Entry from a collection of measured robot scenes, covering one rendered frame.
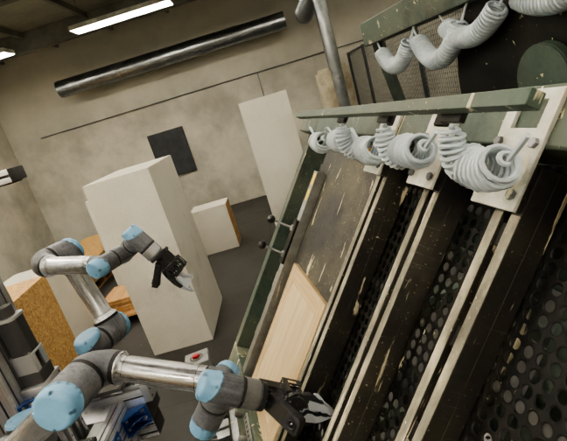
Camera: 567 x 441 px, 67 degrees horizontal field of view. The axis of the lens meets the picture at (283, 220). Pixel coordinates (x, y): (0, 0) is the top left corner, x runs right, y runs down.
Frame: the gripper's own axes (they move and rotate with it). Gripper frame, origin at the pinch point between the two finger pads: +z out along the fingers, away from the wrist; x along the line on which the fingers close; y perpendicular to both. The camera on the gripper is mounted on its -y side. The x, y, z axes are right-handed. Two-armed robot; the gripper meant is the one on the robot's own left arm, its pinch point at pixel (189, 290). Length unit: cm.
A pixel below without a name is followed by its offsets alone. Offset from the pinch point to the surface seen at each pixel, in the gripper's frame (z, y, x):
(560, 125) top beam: 0, 107, -103
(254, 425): 47, -7, -34
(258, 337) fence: 36.9, 3.9, 1.9
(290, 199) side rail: 8, 53, 33
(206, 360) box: 33.0, -28.7, 14.4
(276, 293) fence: 28.5, 23.5, 4.6
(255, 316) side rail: 37.0, -0.1, 25.6
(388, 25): -18, 132, 22
